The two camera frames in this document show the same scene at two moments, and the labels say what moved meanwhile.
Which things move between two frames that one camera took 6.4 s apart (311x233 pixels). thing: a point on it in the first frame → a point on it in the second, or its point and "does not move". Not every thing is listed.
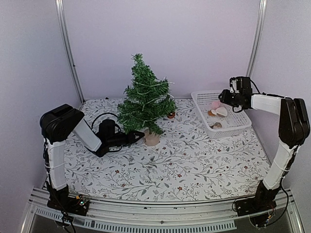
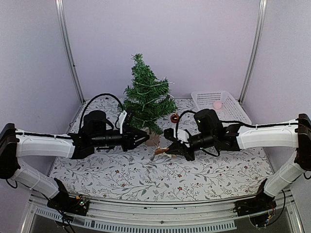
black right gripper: [224, 98] → [174, 147]
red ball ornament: [171, 115] → [174, 118]
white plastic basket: [218, 120] does not move
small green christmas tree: [146, 102] does not move
